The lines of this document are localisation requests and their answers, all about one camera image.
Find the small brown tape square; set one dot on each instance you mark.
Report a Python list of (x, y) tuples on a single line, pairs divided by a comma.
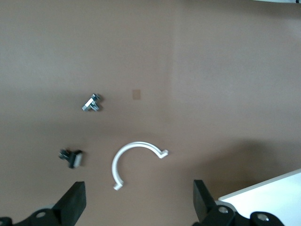
[(136, 94)]

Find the white drawer cabinet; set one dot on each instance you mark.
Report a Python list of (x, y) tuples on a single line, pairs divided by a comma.
[(270, 195)]

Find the small metal blue component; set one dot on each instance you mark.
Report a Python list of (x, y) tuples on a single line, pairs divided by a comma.
[(90, 103)]

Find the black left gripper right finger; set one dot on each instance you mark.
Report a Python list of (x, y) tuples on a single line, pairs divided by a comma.
[(207, 209)]

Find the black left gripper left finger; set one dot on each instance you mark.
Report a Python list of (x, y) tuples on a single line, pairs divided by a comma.
[(68, 207)]

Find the white curved plastic clip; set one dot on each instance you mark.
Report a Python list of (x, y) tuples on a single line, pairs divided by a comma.
[(114, 164)]

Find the small black white switch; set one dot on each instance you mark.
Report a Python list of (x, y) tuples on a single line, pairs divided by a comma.
[(75, 160)]

